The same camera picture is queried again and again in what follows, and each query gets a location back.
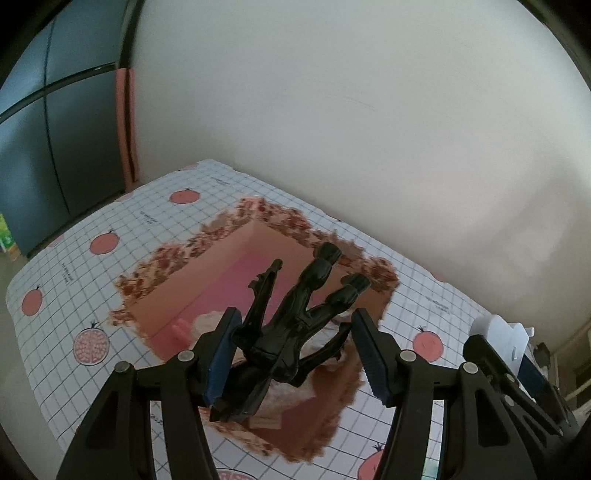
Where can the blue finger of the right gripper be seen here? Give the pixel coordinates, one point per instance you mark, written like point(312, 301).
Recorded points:
point(531, 378)

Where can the black claw hand toy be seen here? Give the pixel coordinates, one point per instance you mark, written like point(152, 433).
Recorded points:
point(272, 351)

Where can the pink hair roller clip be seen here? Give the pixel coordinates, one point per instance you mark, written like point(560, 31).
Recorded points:
point(182, 331)

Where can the cotton swab bag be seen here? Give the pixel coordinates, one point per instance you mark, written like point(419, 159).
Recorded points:
point(281, 397)

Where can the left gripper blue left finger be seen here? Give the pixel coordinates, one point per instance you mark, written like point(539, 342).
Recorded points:
point(221, 351)

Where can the pomegranate grid tablecloth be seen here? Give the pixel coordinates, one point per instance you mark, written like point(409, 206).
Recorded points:
point(61, 300)

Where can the white plastic bracket piece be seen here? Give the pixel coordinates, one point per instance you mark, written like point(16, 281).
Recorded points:
point(509, 340)

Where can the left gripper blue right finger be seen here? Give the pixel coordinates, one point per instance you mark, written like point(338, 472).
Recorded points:
point(379, 354)

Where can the floral pink gift box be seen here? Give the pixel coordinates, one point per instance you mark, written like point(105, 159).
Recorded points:
point(212, 271)

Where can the cream lace scrunchie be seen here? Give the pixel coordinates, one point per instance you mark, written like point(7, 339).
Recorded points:
point(204, 324)

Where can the dark blue refrigerator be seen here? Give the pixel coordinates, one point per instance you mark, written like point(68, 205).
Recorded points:
point(60, 155)

